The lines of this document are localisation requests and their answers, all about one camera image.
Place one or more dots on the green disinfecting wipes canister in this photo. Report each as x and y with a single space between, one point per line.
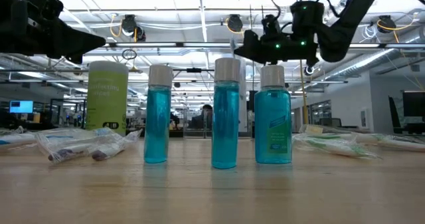
106 97

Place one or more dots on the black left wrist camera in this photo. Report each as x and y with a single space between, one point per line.
44 1

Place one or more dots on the black equipment cart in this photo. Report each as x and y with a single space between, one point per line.
251 101

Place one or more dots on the silver ceiling duct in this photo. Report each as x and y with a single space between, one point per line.
365 62

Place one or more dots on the person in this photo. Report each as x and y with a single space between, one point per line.
203 117

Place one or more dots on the black monitor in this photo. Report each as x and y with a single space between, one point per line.
414 104

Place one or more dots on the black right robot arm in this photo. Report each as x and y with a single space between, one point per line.
345 24

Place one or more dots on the black aluminium table frame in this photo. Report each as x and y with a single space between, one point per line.
247 135

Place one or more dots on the grey mesh chair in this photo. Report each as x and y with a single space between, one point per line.
330 122

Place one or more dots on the small black ceiling reel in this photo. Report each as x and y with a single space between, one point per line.
309 70

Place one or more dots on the monitor with blue screen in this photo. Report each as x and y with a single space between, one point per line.
21 106

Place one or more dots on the long ceiling light bar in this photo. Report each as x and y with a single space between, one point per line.
199 44

